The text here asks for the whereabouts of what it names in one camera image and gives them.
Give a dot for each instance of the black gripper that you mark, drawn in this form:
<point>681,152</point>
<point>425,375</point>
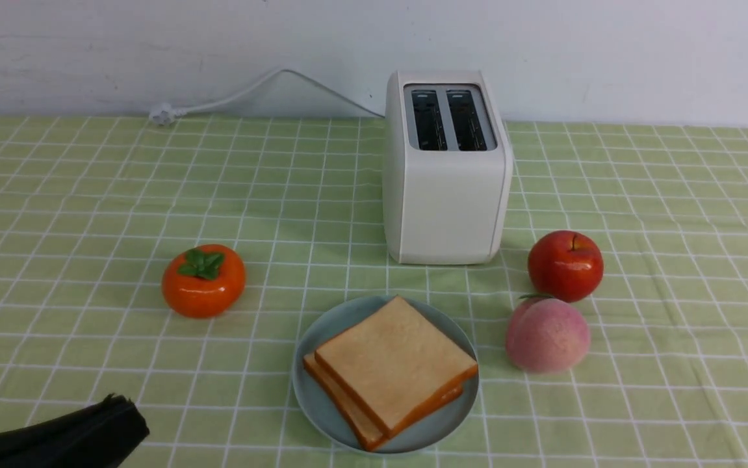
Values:
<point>100,435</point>

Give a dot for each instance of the toast slice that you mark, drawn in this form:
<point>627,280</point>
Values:
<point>366,432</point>
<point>395,366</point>

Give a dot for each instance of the orange persimmon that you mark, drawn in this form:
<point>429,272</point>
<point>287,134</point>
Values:
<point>204,282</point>

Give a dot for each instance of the light blue plate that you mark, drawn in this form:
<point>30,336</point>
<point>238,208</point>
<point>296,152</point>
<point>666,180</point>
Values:
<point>321,411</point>

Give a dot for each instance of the white two-slot toaster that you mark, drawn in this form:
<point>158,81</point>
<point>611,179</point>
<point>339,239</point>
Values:
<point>446,168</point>

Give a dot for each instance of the pink peach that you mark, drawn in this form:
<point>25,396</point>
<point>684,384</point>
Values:
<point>546,335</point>

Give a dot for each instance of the red apple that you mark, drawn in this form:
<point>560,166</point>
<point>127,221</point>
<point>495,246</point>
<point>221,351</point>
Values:
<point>565,264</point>

